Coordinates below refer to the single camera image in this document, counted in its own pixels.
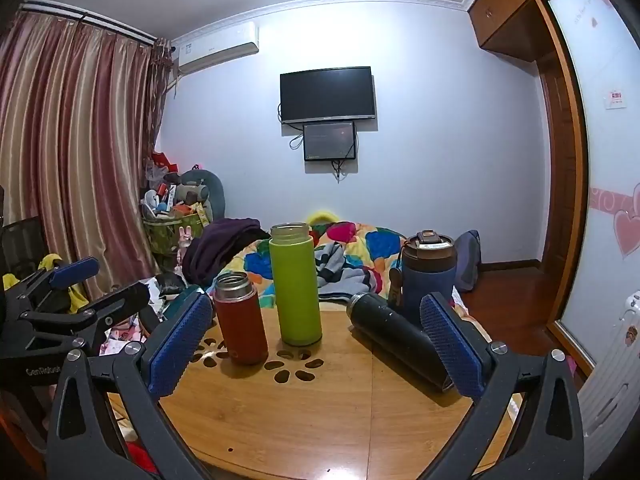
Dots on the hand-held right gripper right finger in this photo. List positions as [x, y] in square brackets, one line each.
[452, 347]

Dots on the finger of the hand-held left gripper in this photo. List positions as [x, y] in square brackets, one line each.
[115, 305]
[75, 272]

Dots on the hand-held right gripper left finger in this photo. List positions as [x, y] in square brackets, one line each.
[180, 347]

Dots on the black thermos cup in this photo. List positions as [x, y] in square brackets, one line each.
[390, 332]

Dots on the red thermos cup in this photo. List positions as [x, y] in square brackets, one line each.
[242, 325]

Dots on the blue cup with brown lid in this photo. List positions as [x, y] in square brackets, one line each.
[430, 280]

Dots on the green thermos cup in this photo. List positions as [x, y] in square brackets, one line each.
[295, 290]

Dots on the yellow cloth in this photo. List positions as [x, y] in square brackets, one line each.
[75, 300]

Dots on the black mesh chair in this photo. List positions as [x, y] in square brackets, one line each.
[22, 247]

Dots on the grey blue backpack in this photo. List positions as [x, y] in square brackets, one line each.
[469, 260]

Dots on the green basket of clutter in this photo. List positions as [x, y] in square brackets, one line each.
[167, 230]

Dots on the pink rabbit toy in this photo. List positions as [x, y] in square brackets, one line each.
[185, 242]

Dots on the dark purple cloth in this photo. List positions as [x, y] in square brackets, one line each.
[220, 245]

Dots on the striped pink curtain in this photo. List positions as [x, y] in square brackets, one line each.
[75, 150]

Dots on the colourful patterned quilt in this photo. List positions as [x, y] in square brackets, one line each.
[360, 250]

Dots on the white ribbed suitcase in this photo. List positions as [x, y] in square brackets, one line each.
[612, 390]

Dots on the yellow plastic toy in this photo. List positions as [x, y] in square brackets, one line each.
[322, 219]

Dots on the frosted sliding door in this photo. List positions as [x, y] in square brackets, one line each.
[605, 185]

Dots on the white air conditioner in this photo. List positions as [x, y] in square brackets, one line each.
[217, 50]

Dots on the door sticker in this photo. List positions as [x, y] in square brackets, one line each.
[615, 99]

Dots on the wooden overhead cabinet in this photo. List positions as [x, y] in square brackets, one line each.
[510, 10]

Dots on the small black wall monitor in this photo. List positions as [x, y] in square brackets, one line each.
[329, 141]

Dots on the curtain rail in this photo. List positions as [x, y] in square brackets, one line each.
[90, 22]

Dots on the black wall television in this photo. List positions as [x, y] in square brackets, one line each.
[327, 92]

